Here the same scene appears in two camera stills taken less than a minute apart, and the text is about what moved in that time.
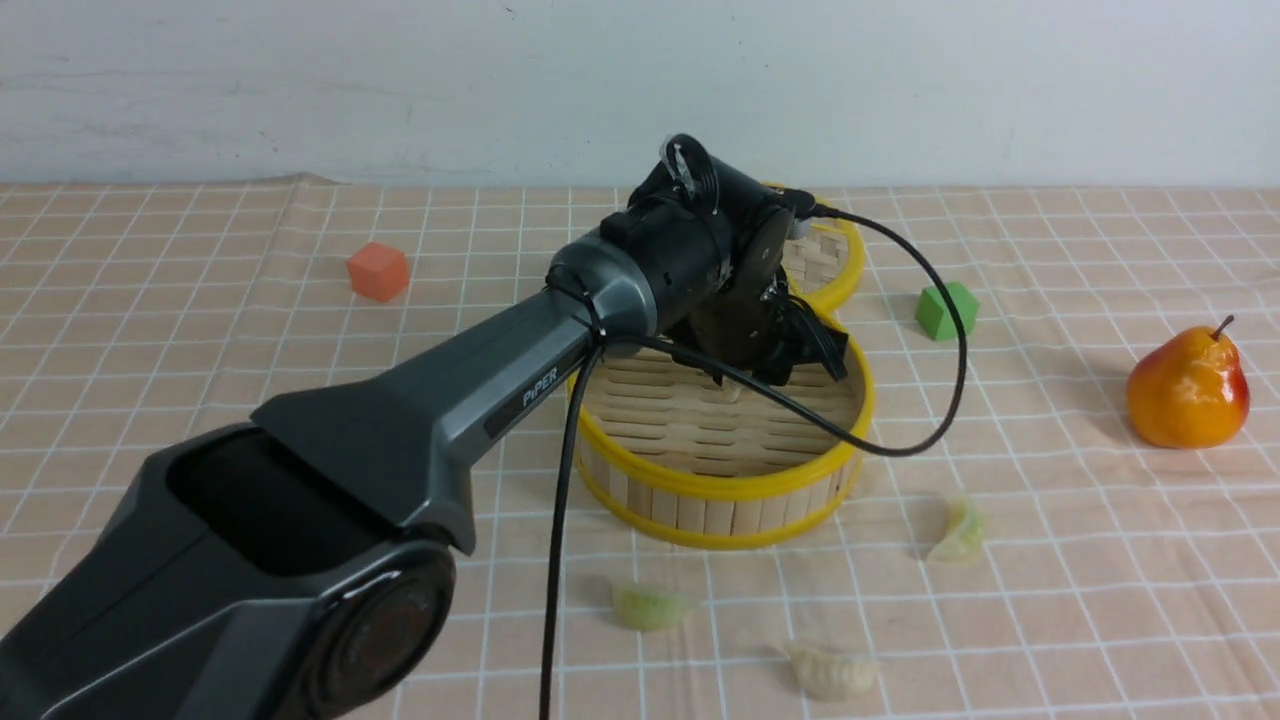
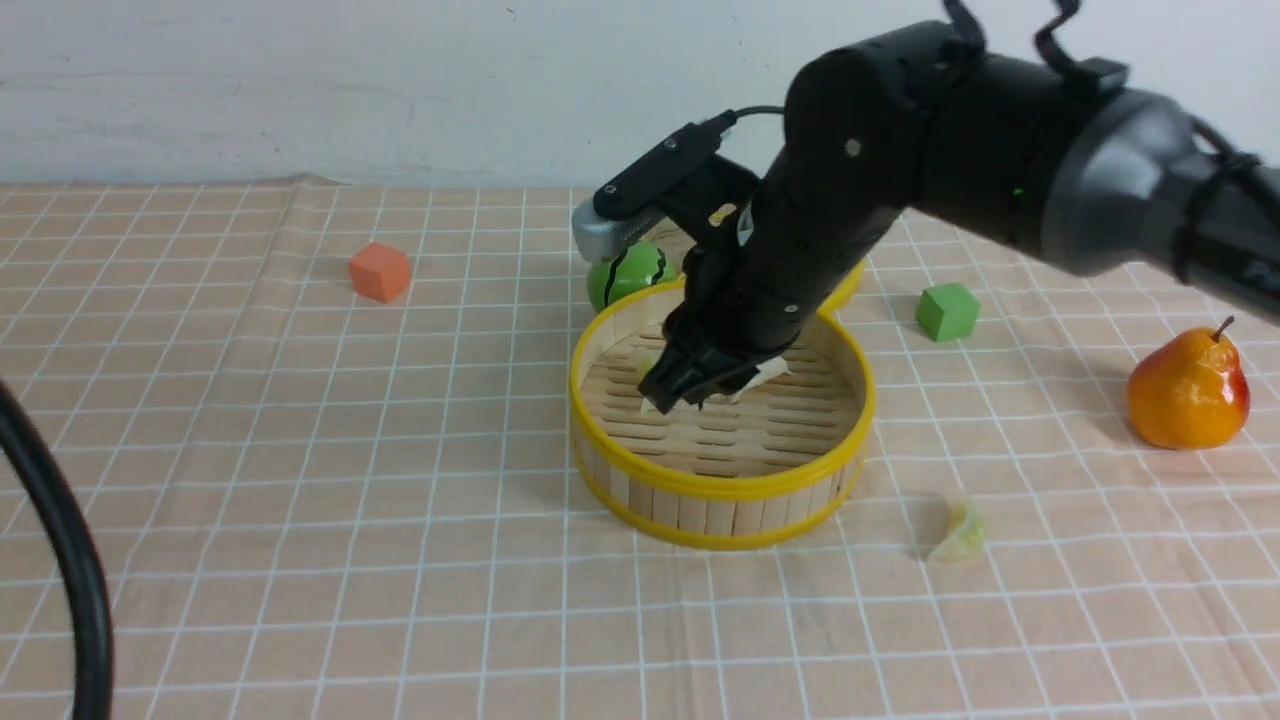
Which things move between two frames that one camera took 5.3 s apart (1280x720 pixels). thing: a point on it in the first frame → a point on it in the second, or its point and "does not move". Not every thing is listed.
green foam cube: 935,317 does not move
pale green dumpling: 965,535 does not move
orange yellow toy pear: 1190,391 does not move
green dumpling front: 646,607 → 647,365
